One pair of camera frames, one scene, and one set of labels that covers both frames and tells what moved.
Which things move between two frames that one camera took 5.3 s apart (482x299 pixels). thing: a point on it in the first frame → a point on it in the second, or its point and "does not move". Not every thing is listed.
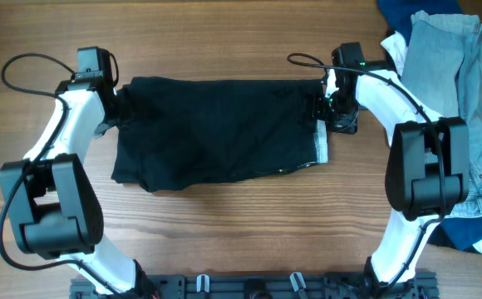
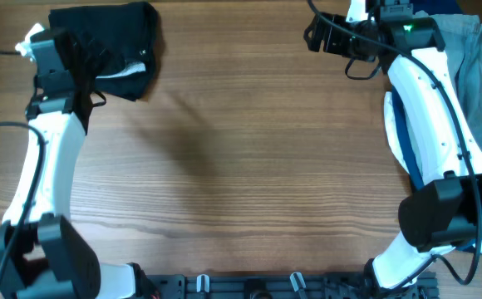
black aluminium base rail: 272,286 does not move
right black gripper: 320,108 → 322,34
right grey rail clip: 297,281 does not move
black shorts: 181,129 → 130,31
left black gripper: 106,124 → 94,63
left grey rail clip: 203,283 does not move
